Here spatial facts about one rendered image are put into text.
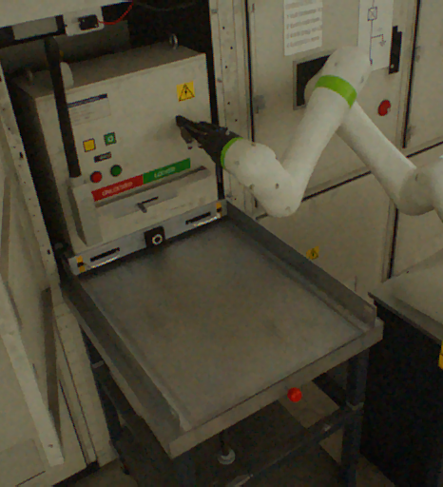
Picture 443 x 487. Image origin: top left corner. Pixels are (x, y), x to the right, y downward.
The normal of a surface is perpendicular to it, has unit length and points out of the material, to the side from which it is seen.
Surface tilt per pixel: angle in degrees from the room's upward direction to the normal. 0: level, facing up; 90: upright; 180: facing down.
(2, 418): 90
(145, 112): 90
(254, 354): 0
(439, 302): 90
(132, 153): 90
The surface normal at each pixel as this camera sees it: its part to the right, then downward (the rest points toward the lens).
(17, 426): 0.53, 0.44
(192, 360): -0.07, -0.83
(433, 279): -0.80, 0.39
